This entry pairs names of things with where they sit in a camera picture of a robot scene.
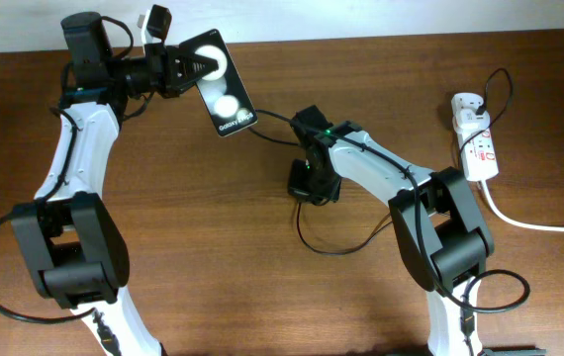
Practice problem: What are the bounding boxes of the black Galaxy flip smartphone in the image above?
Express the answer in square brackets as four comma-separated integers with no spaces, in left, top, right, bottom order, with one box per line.
[179,29,257,137]

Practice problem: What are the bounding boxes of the black USB charging cable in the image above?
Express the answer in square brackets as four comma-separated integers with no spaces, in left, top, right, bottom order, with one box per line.
[245,67,516,256]

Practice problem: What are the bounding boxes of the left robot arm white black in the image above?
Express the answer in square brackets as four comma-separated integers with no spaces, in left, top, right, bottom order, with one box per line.
[11,5,219,355]

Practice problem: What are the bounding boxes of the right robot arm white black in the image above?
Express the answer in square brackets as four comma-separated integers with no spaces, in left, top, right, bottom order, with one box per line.
[288,106,530,355]

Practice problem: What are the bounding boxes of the white USB charger plug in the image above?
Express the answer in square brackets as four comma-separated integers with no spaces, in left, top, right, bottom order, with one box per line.
[453,109,490,134]

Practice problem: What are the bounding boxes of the white power strip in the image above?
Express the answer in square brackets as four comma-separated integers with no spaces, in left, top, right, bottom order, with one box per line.
[451,93,499,182]

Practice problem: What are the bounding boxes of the white power strip cord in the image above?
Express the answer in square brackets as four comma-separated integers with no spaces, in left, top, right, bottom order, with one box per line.
[478,179,564,236]

